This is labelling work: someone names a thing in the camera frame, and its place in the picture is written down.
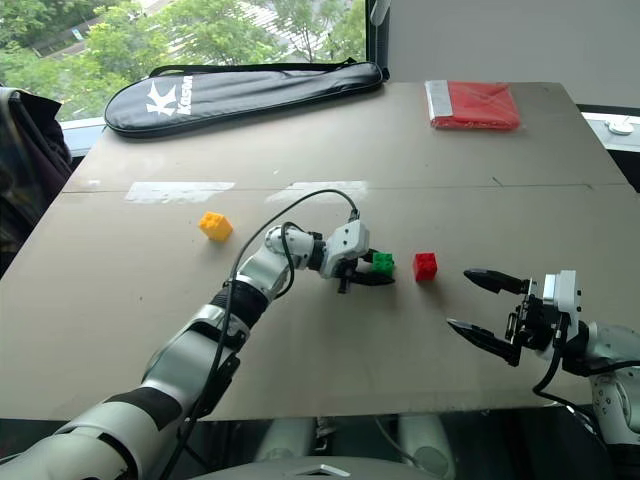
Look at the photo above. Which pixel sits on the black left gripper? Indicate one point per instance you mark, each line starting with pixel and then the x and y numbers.
pixel 345 276

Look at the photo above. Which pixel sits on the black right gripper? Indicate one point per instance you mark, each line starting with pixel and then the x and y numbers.
pixel 532 317

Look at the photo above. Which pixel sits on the green toy brick cube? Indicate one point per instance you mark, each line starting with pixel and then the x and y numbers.
pixel 384 262

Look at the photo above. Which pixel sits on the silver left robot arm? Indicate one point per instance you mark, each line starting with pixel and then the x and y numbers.
pixel 260 272

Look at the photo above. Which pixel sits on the red toy brick cube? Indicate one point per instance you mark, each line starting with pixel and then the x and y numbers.
pixel 425 266

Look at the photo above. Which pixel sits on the white rounded robot leg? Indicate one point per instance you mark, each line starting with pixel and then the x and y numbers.
pixel 425 445
pixel 284 442

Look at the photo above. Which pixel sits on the yellow toy brick cube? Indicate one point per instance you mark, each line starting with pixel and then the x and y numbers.
pixel 216 226

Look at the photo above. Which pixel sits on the red plastic-wrapped package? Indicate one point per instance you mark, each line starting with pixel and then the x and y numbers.
pixel 472 105

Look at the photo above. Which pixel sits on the clear tape patch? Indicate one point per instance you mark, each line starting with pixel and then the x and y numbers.
pixel 177 191

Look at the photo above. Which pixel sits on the black racket bag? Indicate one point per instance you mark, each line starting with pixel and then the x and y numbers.
pixel 240 97

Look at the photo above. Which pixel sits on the white round device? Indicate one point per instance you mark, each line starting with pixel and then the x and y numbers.
pixel 620 127

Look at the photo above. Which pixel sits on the dark jacket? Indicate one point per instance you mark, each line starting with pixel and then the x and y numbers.
pixel 30 170

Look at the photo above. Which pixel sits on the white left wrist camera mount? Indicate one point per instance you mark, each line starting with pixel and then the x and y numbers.
pixel 346 242

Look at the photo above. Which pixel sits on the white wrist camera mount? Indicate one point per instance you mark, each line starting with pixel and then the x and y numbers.
pixel 562 292
pixel 346 242

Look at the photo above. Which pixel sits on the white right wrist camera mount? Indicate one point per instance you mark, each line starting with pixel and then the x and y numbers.
pixel 562 292

